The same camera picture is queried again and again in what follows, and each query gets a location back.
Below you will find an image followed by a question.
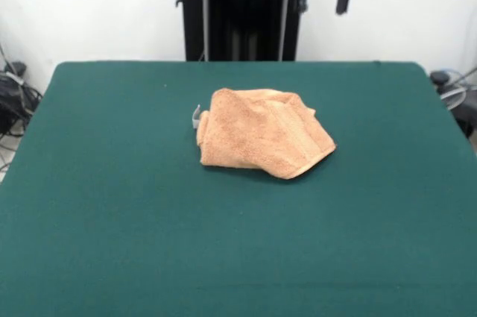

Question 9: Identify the grey cable bundle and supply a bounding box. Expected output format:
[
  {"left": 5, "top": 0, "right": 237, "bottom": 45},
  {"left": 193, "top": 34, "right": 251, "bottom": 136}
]
[{"left": 434, "top": 66, "right": 477, "bottom": 112}]

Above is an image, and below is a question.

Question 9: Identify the black cable tangle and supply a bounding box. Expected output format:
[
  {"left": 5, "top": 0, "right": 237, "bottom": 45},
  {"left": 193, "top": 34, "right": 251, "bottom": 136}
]
[{"left": 0, "top": 43, "right": 44, "bottom": 139}]

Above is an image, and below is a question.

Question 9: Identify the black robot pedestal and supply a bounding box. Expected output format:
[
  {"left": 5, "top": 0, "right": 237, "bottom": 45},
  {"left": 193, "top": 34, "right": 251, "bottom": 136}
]
[{"left": 174, "top": 0, "right": 311, "bottom": 63}]

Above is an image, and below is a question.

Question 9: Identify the dark green table cloth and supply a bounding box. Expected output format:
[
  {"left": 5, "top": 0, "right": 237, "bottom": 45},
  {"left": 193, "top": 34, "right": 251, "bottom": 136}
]
[{"left": 0, "top": 60, "right": 477, "bottom": 317}]

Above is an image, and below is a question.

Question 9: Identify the orange terry towel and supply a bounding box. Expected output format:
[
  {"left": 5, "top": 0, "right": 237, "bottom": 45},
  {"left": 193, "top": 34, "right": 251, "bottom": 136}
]
[{"left": 192, "top": 87, "right": 338, "bottom": 181}]

